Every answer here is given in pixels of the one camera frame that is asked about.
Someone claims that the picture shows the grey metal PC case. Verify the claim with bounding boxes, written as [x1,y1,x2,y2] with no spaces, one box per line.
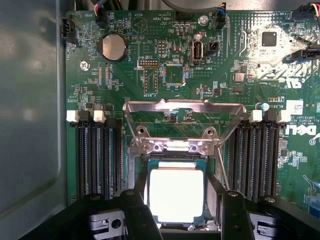
[0,0,320,240]

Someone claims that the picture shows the blue board connector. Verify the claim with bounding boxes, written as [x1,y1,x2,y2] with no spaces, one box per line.
[305,194,320,213]

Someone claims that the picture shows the black chip on white pad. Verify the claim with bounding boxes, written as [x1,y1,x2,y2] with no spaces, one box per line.
[261,31,279,47]

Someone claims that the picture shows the black board edge connector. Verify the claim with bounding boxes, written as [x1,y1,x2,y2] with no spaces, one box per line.
[60,16,77,45]

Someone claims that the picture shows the thin metal locking lever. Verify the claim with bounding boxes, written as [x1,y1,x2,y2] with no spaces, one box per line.
[216,146,230,190]

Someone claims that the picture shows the black plug with coloured wires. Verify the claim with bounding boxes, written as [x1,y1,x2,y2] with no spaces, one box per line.
[92,0,109,29]

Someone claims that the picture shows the silver coin cell battery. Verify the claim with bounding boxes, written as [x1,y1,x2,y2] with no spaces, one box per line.
[96,33,126,63]

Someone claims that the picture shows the black fan plug with wires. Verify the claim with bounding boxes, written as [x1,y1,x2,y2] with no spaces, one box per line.
[215,2,228,30]

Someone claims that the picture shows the green Dell motherboard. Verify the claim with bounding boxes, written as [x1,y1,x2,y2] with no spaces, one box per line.
[65,9,320,213]

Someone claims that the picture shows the internal metal USB port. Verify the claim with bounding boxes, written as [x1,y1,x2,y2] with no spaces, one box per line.
[190,39,207,67]

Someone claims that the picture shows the silver metal socket cover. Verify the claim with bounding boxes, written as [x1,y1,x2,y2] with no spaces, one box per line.
[122,99,248,154]

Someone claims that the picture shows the black plug red yellow wires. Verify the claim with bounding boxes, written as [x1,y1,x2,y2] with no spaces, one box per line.
[291,1,320,21]

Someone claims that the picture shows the black RAM slot white latch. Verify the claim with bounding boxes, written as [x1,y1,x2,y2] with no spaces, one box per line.
[265,110,291,198]
[240,109,263,200]
[66,109,86,200]
[92,109,109,198]

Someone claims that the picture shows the thick grey cable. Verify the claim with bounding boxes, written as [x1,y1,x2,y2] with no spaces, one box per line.
[161,0,226,14]

